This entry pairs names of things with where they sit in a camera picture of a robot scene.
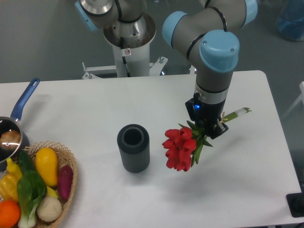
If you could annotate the white frame at right edge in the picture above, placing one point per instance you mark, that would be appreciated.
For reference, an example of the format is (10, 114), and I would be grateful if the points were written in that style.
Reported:
(297, 101)

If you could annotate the woven wicker basket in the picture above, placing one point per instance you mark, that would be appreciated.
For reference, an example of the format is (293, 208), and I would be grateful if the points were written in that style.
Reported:
(64, 157)

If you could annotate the yellow squash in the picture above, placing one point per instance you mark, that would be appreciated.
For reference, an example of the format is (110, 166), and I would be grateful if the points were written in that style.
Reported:
(46, 164)

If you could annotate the dark grey ribbed vase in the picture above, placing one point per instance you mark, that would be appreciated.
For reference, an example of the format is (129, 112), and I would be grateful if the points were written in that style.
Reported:
(134, 146)

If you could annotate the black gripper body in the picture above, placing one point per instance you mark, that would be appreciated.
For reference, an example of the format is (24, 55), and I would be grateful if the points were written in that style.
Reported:
(206, 114)

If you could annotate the orange fruit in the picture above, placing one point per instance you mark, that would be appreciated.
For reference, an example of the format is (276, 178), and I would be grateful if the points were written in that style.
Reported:
(9, 213)

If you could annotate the green bok choy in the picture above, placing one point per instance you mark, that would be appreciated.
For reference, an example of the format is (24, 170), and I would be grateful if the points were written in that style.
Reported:
(31, 189)

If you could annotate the yellow bell pepper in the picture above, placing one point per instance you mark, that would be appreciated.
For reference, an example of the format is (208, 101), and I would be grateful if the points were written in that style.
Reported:
(8, 183)

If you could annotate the black clamp at table edge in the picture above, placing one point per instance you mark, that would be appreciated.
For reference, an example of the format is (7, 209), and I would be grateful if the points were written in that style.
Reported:
(296, 204)

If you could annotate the brown bread roll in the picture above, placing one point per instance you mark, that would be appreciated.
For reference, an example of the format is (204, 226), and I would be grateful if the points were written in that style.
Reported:
(10, 140)

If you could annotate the blue object in background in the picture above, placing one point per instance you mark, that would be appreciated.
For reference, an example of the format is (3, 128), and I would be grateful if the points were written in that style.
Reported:
(290, 22)

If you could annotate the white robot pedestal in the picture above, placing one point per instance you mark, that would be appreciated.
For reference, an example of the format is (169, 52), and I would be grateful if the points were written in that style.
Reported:
(131, 50)

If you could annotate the white garlic bulb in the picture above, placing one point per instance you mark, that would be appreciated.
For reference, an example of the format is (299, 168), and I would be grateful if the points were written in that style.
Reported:
(49, 209)

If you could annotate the green cucumber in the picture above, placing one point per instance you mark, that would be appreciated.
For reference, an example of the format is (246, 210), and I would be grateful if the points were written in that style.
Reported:
(25, 162)

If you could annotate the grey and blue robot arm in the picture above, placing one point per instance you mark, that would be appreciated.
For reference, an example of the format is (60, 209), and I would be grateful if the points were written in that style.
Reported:
(205, 39)

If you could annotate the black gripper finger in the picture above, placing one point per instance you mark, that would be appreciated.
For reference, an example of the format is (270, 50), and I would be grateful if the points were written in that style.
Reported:
(190, 109)
(217, 129)

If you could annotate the blue handled saucepan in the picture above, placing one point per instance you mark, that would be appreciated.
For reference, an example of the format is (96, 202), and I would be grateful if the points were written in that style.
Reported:
(12, 123)

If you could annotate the purple eggplant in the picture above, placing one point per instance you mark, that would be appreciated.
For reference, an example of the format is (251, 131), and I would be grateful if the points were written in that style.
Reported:
(65, 182)

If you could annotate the red tulip bouquet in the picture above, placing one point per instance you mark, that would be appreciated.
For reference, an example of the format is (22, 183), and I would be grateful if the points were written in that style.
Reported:
(184, 146)

